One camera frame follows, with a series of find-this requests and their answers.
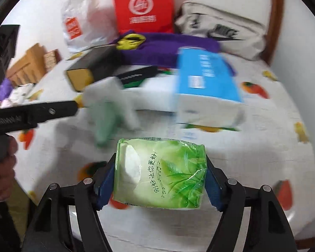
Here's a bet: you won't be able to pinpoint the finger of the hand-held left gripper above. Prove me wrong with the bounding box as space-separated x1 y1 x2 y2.
37 100 79 124

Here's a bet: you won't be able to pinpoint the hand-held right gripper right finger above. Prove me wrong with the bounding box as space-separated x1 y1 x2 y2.
203 155 297 252

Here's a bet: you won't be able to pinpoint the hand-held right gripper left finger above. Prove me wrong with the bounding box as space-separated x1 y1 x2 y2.
21 154 118 252

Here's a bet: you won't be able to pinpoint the white tissue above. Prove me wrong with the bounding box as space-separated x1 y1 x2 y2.
83 77 141 147

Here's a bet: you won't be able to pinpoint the green leaf-print tissue pack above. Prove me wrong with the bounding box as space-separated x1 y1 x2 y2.
113 137 208 210

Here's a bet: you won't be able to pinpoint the person's left hand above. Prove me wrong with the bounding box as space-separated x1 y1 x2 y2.
0 134 19 197

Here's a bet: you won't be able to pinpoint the white patterned cloth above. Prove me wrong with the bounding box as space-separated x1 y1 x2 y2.
0 83 36 109

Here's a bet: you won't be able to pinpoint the purple cloth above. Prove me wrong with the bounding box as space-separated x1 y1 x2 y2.
0 78 13 101

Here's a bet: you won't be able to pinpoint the small patterned box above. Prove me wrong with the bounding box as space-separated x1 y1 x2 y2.
43 49 62 71

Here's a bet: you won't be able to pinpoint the wooden boxes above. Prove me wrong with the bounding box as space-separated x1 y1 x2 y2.
6 43 46 87

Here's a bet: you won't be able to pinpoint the black tin box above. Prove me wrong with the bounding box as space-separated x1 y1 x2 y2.
66 46 121 92

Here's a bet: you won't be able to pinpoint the yellow label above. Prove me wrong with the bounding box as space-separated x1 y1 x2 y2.
116 33 146 50

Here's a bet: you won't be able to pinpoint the white plastic bag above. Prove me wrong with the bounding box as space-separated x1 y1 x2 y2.
60 0 116 53

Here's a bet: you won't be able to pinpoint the blue tissue pack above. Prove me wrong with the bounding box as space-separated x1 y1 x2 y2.
173 47 246 132

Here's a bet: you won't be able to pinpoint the purple towel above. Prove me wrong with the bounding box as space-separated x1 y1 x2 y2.
108 31 237 74

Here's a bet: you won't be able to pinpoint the red fabric bag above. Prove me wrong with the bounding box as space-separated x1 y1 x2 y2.
112 0 175 34

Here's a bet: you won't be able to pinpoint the beige fabric bag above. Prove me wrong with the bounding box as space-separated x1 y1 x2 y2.
175 1 267 61

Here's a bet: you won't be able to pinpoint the wooden headboard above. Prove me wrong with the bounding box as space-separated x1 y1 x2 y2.
260 0 285 63

